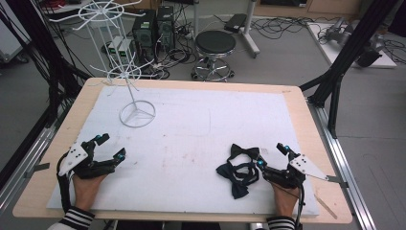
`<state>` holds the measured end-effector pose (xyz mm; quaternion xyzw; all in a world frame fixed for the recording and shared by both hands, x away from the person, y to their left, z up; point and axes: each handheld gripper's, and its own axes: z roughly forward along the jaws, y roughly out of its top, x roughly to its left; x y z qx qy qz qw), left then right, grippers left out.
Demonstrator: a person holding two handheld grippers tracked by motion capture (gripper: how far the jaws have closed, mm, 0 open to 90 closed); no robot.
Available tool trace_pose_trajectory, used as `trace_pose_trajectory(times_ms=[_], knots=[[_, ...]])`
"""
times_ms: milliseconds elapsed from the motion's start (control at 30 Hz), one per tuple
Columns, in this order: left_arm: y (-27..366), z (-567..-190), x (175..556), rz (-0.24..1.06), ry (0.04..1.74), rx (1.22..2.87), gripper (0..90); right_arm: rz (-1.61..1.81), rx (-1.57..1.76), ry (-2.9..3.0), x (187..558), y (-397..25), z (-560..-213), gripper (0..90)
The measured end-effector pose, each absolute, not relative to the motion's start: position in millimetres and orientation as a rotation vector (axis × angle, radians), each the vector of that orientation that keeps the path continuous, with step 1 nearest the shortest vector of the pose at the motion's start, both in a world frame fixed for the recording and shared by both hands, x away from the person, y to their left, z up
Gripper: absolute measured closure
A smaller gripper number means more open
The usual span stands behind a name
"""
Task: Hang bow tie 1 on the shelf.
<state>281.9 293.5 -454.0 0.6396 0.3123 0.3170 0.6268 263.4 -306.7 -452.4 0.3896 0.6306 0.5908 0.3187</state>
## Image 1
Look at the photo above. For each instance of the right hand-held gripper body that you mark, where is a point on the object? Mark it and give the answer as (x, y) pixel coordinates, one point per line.
(306, 167)

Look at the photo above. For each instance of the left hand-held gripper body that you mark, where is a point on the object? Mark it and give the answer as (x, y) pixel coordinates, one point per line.
(76, 156)

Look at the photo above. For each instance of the black bow tie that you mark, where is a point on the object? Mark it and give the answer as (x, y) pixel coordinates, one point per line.
(244, 151)
(237, 188)

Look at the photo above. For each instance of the person's left hand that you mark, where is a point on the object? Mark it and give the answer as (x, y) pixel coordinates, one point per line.
(87, 191)

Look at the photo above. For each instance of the person's right hand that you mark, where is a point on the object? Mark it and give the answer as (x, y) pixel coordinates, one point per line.
(285, 199)

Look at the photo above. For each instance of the thin wooden stick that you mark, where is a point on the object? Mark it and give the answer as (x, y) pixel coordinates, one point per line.
(325, 206)

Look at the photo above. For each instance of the white foam board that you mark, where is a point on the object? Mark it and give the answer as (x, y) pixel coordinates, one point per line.
(191, 127)

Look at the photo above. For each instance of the white box device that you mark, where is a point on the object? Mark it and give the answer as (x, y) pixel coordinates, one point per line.
(120, 48)

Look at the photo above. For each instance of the white floor platform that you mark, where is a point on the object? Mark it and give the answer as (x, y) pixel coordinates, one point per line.
(332, 54)

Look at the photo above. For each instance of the black computer tower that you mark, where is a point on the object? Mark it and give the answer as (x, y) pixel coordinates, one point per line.
(166, 27)
(144, 35)

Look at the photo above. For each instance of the white table leg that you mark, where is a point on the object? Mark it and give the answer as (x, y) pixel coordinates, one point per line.
(249, 32)

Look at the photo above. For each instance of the black round stool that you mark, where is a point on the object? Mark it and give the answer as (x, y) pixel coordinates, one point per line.
(215, 41)

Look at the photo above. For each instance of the black power box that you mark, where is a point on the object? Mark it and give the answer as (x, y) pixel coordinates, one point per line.
(235, 23)

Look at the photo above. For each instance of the metal bracket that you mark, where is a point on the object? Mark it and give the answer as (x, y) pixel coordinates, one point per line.
(38, 168)
(338, 181)

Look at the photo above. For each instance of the aluminium rail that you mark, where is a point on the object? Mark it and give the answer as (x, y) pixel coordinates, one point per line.
(344, 166)
(28, 153)

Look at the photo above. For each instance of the black metal frame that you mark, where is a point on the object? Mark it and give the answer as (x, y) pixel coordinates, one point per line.
(48, 54)
(348, 51)

